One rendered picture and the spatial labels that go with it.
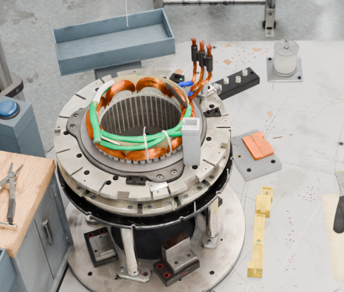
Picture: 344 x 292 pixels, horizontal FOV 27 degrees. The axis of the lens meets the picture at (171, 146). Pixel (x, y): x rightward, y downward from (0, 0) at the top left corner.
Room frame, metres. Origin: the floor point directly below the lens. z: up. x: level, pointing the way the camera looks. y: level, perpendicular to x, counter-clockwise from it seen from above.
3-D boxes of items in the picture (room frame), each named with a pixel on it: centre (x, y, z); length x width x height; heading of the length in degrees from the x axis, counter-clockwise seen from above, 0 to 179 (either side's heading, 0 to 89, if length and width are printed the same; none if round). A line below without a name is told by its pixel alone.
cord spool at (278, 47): (1.37, -0.30, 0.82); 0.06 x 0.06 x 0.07
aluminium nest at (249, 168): (1.09, -0.18, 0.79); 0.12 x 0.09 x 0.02; 19
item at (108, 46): (1.22, 0.11, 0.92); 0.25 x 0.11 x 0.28; 100
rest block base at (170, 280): (0.79, 0.01, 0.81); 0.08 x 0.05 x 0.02; 121
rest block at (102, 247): (0.84, 0.16, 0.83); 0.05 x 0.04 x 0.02; 17
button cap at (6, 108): (1.04, 0.32, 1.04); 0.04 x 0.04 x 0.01
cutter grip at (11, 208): (0.75, 0.27, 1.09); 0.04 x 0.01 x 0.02; 178
